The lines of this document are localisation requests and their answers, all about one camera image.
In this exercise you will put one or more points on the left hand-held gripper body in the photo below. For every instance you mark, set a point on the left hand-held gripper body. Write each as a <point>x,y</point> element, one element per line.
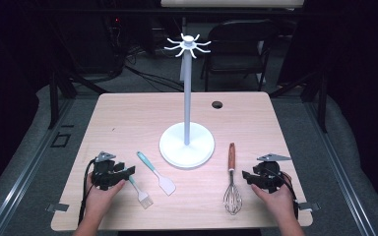
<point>103,173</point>

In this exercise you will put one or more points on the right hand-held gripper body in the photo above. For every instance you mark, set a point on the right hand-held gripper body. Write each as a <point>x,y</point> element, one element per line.
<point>269,177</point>

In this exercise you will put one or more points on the white utensil stand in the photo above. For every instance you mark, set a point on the white utensil stand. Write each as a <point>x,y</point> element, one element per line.
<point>187,147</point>

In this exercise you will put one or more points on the person's left hand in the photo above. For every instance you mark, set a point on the person's left hand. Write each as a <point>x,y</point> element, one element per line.
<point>98,200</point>

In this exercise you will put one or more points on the person's right hand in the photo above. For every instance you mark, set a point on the person's right hand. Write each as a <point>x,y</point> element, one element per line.
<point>280,203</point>

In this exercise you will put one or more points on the black folding chair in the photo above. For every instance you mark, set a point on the black folding chair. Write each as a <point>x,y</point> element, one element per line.
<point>239,42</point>

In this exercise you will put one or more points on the grey metal table bracket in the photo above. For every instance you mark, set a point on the grey metal table bracket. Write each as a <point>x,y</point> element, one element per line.
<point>308,206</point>
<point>58,207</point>

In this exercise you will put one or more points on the aluminium floor rail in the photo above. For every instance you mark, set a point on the aluminium floor rail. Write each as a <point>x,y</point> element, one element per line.
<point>338,170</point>
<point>23,170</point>

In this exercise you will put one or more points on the black metal frame stand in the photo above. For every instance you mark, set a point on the black metal frame stand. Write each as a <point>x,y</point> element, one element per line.
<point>54,98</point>
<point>323,105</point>

